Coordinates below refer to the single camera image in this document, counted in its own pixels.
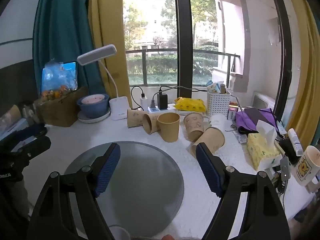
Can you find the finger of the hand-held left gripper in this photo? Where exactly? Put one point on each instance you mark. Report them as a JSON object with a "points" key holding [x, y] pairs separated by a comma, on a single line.
{"points": [[35, 146], [33, 130]]}

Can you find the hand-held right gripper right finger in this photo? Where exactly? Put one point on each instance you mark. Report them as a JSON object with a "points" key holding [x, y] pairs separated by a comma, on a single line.
{"points": [[208, 170]]}

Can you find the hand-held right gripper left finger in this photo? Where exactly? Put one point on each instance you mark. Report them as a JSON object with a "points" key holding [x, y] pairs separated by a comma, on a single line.
{"points": [[108, 170]]}

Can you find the printed brown paper cup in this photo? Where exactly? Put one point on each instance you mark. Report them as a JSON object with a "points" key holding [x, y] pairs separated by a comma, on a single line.
{"points": [[133, 117], [193, 127]]}

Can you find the white paper cup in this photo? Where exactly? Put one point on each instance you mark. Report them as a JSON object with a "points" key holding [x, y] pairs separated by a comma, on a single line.
{"points": [[217, 122]]}

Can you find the plain brown paper cup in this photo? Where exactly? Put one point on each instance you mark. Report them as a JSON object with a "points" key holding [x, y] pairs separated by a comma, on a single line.
{"points": [[169, 128]]}

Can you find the white and blue box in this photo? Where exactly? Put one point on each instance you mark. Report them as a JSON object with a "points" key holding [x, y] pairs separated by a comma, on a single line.
{"points": [[12, 128]]}

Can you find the cardboard box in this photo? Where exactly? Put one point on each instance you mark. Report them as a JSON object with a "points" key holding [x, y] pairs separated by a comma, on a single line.
{"points": [[60, 111]]}

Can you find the round grey glass turntable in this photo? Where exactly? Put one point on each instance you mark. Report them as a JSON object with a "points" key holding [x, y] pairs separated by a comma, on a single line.
{"points": [[145, 180]]}

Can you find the white plate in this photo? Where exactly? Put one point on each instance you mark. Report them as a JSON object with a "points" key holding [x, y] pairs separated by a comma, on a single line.
{"points": [[85, 120]]}

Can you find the yellow tissue box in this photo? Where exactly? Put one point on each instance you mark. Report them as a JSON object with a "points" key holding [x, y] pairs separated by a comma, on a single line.
{"points": [[260, 150]]}

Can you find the plastic bag of oranges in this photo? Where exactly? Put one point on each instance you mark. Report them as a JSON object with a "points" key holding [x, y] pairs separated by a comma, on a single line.
{"points": [[56, 80]]}

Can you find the purple bag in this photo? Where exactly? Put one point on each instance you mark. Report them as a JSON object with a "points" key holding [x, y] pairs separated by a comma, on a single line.
{"points": [[246, 123]]}

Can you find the blue bowl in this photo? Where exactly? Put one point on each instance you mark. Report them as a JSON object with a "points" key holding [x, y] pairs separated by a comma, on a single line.
{"points": [[93, 110]]}

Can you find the white desk lamp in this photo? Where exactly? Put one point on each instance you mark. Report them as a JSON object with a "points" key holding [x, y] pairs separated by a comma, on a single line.
{"points": [[120, 108]]}

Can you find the small colourful box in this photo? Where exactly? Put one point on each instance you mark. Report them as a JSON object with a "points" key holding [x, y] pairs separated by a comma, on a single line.
{"points": [[232, 111]]}

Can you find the white plastic basket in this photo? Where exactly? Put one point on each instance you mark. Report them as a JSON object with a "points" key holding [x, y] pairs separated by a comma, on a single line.
{"points": [[218, 103]]}

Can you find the yellow wet wipes pack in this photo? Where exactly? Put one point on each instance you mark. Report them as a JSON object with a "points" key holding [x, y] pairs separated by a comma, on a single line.
{"points": [[190, 104]]}

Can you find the white power strip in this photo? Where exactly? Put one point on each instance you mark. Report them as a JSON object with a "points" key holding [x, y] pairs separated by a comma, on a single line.
{"points": [[171, 107]]}

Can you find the white charger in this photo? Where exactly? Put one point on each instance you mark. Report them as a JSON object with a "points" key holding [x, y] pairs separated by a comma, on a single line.
{"points": [[144, 102]]}

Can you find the small cartons in basket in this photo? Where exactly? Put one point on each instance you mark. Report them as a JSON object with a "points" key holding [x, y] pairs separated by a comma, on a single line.
{"points": [[215, 87]]}

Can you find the black charger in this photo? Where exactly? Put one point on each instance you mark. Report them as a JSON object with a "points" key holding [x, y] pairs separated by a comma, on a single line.
{"points": [[162, 101]]}

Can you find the white outdoor unit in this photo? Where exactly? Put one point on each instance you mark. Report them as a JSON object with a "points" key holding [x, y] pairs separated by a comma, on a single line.
{"points": [[262, 101]]}

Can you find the white tube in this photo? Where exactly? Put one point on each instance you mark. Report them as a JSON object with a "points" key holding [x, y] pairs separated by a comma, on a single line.
{"points": [[295, 140]]}

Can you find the white mug with bear print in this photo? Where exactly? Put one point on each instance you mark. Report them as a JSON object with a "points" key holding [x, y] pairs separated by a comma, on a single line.
{"points": [[306, 167]]}

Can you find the teal curtain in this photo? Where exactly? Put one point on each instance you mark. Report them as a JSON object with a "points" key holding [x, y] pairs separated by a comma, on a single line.
{"points": [[62, 30]]}

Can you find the balcony railing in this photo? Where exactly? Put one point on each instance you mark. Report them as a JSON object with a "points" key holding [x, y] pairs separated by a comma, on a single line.
{"points": [[175, 51]]}

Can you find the yellow curtain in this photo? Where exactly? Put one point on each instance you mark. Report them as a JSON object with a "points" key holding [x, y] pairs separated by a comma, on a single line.
{"points": [[107, 30], [305, 67]]}

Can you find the black window frame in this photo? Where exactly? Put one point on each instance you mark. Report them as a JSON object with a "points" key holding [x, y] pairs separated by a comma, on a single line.
{"points": [[182, 42]]}

